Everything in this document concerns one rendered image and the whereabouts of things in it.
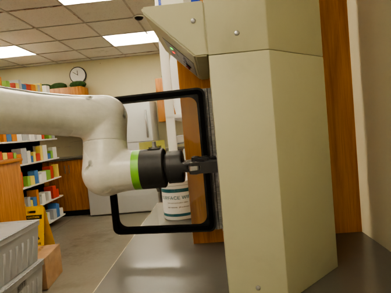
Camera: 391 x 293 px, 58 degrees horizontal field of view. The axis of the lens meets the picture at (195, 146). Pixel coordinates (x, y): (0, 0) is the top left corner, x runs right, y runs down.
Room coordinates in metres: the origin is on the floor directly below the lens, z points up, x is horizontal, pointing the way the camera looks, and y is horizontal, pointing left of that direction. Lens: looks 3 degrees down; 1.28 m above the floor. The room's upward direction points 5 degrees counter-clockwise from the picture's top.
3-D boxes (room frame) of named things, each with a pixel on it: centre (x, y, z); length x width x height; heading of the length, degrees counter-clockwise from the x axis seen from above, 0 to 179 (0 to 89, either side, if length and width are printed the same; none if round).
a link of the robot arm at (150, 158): (0.81, 0.10, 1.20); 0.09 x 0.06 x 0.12; 177
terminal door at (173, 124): (0.99, 0.11, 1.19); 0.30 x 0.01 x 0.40; 79
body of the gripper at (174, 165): (0.81, 0.02, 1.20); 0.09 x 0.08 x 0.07; 87
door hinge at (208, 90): (0.96, -0.05, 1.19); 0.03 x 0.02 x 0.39; 177
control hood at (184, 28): (0.81, 0.01, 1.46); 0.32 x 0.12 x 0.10; 177
